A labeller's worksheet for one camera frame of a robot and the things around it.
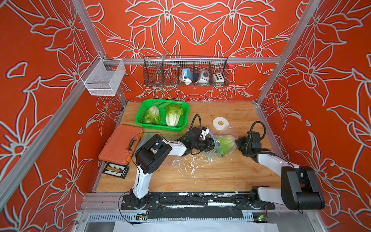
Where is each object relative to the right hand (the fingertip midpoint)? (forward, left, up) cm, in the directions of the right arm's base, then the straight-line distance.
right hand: (232, 139), depth 91 cm
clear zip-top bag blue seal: (-14, +26, -6) cm, 30 cm away
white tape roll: (+13, +5, -5) cm, 14 cm away
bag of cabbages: (+8, -1, -2) cm, 8 cm away
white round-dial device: (+30, +18, +27) cm, 44 cm away
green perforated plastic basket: (+11, +32, +3) cm, 34 cm away
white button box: (+33, +9, +24) cm, 42 cm away
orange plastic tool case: (-4, +73, -1) cm, 73 cm away
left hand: (-7, +10, +4) cm, 13 cm away
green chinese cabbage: (-6, +6, +3) cm, 9 cm away
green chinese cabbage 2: (+16, +54, +4) cm, 57 cm away
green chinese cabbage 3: (+20, +39, +5) cm, 44 cm away
